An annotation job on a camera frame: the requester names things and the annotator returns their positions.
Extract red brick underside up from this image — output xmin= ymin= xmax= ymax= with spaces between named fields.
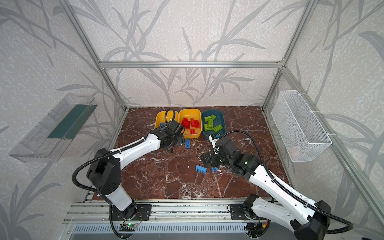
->
xmin=185 ymin=121 xmax=191 ymax=130

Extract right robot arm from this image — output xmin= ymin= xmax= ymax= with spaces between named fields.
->
xmin=200 ymin=135 xmax=331 ymax=240

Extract teal plastic bin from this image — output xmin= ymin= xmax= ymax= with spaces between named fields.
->
xmin=202 ymin=110 xmax=227 ymax=140

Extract green circuit board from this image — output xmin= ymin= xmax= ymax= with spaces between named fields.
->
xmin=119 ymin=222 xmax=140 ymax=232

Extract white wire mesh basket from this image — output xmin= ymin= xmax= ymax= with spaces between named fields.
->
xmin=271 ymin=90 xmax=333 ymax=163

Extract green brick bottom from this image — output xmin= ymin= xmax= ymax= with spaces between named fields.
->
xmin=213 ymin=124 xmax=223 ymax=133

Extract yellow plastic bin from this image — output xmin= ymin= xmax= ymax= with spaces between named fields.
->
xmin=155 ymin=110 xmax=180 ymax=128
xmin=179 ymin=109 xmax=203 ymax=139

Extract clear plastic wall tray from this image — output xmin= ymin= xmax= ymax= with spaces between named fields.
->
xmin=9 ymin=94 xmax=98 ymax=163

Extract black corrugated cable left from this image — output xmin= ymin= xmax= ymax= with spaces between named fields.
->
xmin=71 ymin=107 xmax=177 ymax=193

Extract middle yellow plastic bin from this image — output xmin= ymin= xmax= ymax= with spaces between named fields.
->
xmin=179 ymin=109 xmax=203 ymax=139

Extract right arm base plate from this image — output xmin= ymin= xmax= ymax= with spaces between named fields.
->
xmin=227 ymin=204 xmax=267 ymax=222

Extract light blue brick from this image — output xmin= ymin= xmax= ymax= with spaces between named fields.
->
xmin=196 ymin=165 xmax=207 ymax=174

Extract green brick underside up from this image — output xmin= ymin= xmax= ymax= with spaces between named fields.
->
xmin=208 ymin=119 xmax=214 ymax=131

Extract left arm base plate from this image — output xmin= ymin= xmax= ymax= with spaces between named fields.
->
xmin=109 ymin=204 xmax=152 ymax=221

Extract left yellow plastic bin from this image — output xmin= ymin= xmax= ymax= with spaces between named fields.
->
xmin=155 ymin=110 xmax=180 ymax=128

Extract black corrugated cable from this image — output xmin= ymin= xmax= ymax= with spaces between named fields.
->
xmin=71 ymin=107 xmax=177 ymax=193
xmin=214 ymin=130 xmax=354 ymax=235

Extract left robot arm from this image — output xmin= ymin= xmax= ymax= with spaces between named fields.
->
xmin=87 ymin=120 xmax=185 ymax=212

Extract black corrugated cable right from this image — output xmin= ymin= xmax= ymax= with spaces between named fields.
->
xmin=214 ymin=130 xmax=354 ymax=235

